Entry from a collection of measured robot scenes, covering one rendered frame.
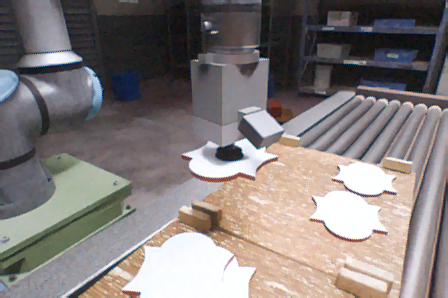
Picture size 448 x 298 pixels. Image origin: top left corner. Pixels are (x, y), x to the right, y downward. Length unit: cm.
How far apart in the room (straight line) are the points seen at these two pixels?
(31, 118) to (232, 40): 40
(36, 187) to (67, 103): 17
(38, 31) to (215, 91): 39
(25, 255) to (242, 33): 48
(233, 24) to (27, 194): 47
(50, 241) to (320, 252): 45
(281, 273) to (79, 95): 50
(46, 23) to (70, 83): 11
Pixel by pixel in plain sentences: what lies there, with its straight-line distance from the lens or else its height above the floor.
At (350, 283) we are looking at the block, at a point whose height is 95.
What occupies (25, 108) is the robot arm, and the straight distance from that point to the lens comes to 62.
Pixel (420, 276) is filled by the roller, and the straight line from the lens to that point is 56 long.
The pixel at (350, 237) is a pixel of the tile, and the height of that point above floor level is 94.
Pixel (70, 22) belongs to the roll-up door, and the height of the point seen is 115.
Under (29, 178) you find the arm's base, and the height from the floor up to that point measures 100.
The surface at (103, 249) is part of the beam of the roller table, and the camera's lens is 56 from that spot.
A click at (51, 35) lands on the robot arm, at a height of 124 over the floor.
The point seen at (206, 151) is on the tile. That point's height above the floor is 108.
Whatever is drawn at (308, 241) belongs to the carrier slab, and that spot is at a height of 94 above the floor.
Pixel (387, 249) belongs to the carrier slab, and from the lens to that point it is 56.
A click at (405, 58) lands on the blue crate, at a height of 71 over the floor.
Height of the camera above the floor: 127
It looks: 24 degrees down
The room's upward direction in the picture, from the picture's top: straight up
